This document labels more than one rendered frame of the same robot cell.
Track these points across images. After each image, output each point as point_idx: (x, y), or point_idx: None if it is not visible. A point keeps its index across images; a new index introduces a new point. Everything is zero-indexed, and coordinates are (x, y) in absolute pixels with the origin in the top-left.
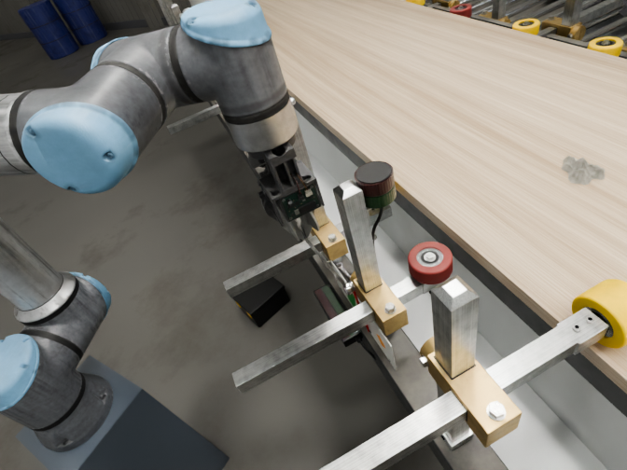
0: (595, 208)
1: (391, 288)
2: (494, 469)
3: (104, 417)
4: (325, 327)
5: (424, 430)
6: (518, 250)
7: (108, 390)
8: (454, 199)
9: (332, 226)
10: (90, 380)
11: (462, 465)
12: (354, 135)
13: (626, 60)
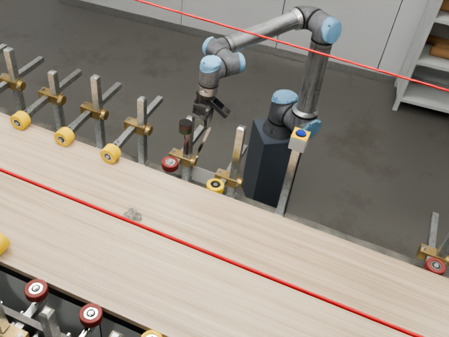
0: (122, 198)
1: (179, 159)
2: None
3: (264, 132)
4: None
5: None
6: (142, 174)
7: (273, 136)
8: (176, 188)
9: (225, 176)
10: (278, 129)
11: (136, 159)
12: (256, 211)
13: (133, 319)
